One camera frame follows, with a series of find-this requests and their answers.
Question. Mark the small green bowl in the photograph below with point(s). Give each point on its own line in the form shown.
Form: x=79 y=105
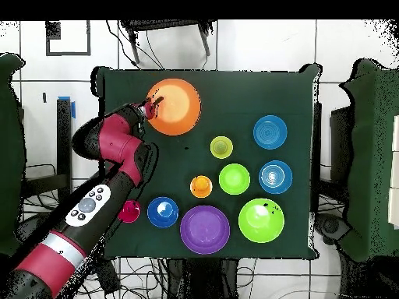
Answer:
x=234 y=178

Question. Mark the dark green tablecloth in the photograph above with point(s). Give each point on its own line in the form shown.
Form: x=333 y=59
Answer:
x=249 y=93

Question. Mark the white boxes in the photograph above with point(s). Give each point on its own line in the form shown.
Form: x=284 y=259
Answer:
x=395 y=174

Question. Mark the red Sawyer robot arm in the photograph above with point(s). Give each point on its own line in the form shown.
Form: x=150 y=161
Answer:
x=121 y=146

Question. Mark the orange cup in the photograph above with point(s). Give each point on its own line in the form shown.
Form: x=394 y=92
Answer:
x=201 y=186

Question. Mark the light blue bowl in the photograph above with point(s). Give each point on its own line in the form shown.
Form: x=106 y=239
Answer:
x=275 y=177
x=270 y=132

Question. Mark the red cup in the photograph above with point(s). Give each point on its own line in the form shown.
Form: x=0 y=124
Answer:
x=131 y=212

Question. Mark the black metal stand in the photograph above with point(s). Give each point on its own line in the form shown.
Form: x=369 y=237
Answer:
x=64 y=134
x=341 y=140

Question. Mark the black square floor frame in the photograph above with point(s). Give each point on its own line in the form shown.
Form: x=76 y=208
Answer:
x=53 y=31

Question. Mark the black power adapter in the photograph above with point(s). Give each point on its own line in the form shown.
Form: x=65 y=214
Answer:
x=107 y=277

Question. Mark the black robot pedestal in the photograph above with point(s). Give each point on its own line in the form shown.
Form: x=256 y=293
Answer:
x=202 y=280

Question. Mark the large orange bowl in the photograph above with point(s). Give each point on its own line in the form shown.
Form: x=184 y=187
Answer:
x=177 y=107

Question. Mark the purple bowl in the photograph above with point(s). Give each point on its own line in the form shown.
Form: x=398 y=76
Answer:
x=204 y=230

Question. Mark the blue tape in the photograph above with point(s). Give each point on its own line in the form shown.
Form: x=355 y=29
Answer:
x=73 y=109

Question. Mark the large green bowl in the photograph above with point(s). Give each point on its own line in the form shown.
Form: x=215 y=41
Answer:
x=261 y=220

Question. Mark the dark blue bowl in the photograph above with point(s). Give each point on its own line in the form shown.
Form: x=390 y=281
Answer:
x=163 y=212

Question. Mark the green cloth side table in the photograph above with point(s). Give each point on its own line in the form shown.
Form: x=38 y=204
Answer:
x=371 y=155
x=9 y=155

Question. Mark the yellow cup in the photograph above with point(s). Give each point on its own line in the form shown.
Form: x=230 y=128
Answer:
x=221 y=147

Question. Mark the black stool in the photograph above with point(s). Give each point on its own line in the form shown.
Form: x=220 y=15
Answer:
x=168 y=24

